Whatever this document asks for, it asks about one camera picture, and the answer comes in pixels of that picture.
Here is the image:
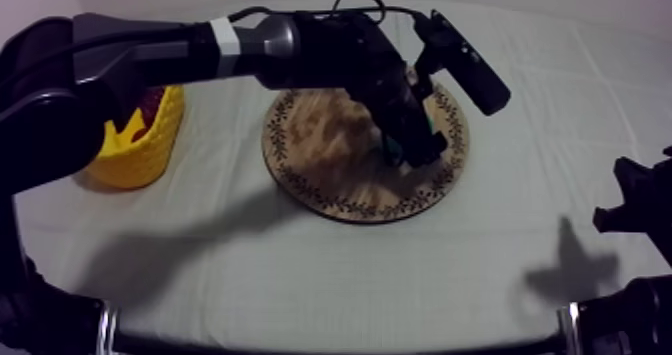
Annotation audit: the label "yellow plastic basket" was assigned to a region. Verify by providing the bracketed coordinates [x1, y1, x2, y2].
[83, 83, 186, 191]

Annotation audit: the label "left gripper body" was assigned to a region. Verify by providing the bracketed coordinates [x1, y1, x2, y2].
[343, 57, 449, 170]

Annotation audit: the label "round wooden board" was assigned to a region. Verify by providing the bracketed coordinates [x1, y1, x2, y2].
[260, 81, 470, 225]

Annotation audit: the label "green toy pear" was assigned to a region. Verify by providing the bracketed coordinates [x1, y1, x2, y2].
[380, 112, 440, 168]

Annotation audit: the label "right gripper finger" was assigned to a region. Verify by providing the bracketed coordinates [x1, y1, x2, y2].
[593, 201, 640, 234]
[614, 156, 655, 201]

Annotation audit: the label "silver metal bar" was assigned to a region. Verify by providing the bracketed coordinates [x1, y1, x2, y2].
[96, 300, 120, 355]
[557, 301, 582, 355]

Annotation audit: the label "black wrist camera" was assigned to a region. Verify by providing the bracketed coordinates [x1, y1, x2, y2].
[411, 9, 513, 118]

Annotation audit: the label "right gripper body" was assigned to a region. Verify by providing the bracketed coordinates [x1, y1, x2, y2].
[632, 145, 672, 268]

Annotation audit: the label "purple toy grapes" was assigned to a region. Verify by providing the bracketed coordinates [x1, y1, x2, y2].
[130, 86, 167, 143]

